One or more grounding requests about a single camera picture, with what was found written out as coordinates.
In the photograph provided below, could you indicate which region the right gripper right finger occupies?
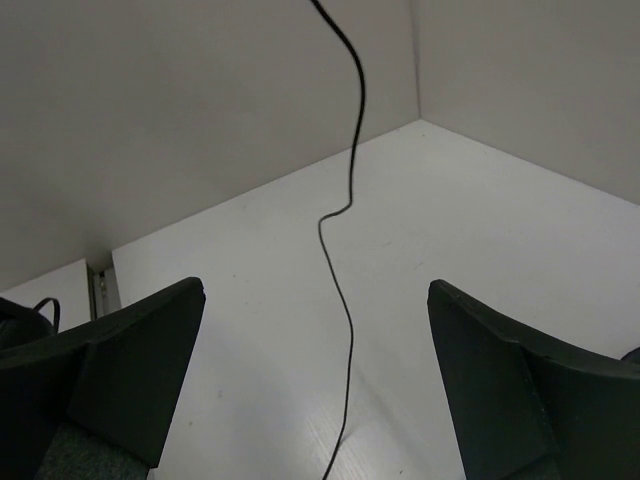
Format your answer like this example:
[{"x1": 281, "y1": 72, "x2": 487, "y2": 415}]
[{"x1": 427, "y1": 280, "x2": 639, "y2": 479}]

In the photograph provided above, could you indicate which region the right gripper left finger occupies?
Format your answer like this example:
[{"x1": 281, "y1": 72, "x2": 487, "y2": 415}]
[{"x1": 1, "y1": 277, "x2": 206, "y2": 479}]

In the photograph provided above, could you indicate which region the thin black headphone cable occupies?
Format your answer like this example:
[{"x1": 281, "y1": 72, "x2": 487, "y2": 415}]
[{"x1": 310, "y1": 0, "x2": 367, "y2": 480}]

